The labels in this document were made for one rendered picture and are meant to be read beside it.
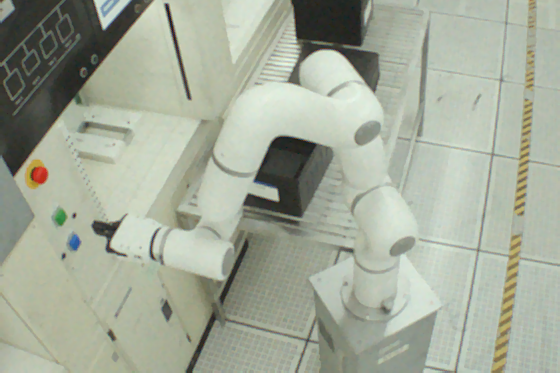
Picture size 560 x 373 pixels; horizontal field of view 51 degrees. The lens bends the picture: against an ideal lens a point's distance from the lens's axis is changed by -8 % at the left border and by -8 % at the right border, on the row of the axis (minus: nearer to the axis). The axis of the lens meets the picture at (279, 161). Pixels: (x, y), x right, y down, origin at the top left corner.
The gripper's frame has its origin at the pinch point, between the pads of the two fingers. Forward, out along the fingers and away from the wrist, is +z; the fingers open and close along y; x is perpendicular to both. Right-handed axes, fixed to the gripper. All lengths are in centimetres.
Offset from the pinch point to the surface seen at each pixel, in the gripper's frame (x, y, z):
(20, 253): 4.6, -14.5, 12.1
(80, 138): -29, 49, 47
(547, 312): -120, 79, -121
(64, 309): -21.3, -13.3, 12.1
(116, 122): -30, 60, 39
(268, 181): -31, 48, -20
